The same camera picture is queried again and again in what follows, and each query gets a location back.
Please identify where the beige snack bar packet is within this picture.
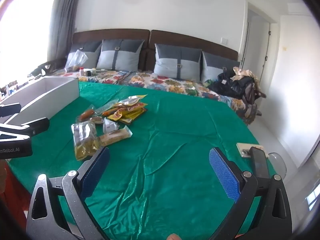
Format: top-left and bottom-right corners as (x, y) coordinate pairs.
(99, 126), (132, 146)

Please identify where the pile of black clothes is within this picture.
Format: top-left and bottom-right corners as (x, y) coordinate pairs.
(208, 70), (254, 99)

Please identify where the black cable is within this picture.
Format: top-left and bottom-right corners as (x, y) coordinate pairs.
(109, 70), (132, 83)

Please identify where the pile of yellow snack packets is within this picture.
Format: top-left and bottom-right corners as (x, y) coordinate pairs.
(107, 94), (148, 125)

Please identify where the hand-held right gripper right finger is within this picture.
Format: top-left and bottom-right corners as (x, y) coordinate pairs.
(207, 147), (293, 240)

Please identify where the yellow peanut snack packet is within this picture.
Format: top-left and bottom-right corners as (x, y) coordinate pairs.
(71, 121), (101, 161)

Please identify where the grey two-tone pillow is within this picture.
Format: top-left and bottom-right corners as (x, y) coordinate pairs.
(201, 51), (240, 83)
(153, 43), (202, 80)
(67, 41), (103, 68)
(96, 39), (145, 72)

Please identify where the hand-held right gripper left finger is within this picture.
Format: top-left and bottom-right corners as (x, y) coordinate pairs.
(26, 147), (110, 240)

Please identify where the bright window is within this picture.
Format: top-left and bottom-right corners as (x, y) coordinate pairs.
(0, 0), (58, 87)

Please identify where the beige patterned cloth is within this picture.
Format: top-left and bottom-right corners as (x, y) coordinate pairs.
(233, 67), (260, 84)

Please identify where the person's red clothing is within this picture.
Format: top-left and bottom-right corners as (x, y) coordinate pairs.
(4, 162), (33, 210)

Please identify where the dark armchair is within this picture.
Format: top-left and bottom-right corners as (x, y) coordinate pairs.
(27, 57), (66, 78)

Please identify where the clear plastic bag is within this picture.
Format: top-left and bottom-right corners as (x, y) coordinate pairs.
(64, 49), (88, 72)

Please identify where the green satin bedspread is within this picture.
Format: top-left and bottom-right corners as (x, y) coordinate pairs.
(7, 81), (278, 240)

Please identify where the brown headboard panel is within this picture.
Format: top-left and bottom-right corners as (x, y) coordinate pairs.
(72, 29), (151, 72)
(146, 29), (238, 72)

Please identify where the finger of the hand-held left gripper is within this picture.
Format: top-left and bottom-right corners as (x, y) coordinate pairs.
(0, 117), (50, 140)
(0, 102), (21, 117)

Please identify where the white door frame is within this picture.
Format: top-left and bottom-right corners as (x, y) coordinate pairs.
(239, 1), (278, 98)

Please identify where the clear packet with brown drumstick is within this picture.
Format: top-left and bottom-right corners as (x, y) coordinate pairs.
(79, 108), (97, 121)

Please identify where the long clear tube packet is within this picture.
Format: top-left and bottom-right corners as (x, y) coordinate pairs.
(94, 101), (119, 113)

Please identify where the grey curtain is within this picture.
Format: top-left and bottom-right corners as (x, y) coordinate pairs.
(47, 0), (82, 64)

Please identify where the white cardboard box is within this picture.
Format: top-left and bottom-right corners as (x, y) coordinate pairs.
(0, 76), (80, 127)

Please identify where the beige flat card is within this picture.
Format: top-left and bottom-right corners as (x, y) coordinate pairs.
(236, 142), (263, 158)

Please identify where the clear glass bowl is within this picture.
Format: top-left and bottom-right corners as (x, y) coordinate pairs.
(268, 152), (287, 178)

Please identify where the black phone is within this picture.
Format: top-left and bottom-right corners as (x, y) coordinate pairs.
(249, 147), (271, 180)

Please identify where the small white packet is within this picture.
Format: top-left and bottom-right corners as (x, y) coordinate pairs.
(103, 118), (118, 133)

